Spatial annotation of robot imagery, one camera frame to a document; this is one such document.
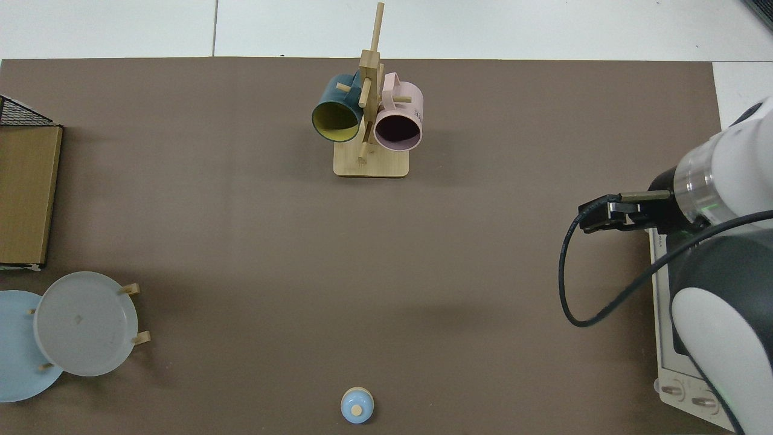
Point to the pale toaster oven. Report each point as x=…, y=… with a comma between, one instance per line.
x=664, y=350

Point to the brown table cloth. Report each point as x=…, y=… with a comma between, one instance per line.
x=423, y=272

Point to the dark grey flat object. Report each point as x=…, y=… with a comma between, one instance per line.
x=762, y=12

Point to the pink mug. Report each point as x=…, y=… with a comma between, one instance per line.
x=401, y=99

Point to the wooden cup stand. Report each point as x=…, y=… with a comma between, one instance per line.
x=371, y=166

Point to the dark teal mug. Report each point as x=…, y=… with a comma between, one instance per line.
x=332, y=96

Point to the small blue round thing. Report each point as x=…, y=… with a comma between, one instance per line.
x=356, y=406

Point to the wooden plate rack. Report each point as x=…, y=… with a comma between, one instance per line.
x=133, y=289

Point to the grey plate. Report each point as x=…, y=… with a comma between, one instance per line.
x=84, y=323

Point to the light blue plate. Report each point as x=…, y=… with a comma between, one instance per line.
x=15, y=350

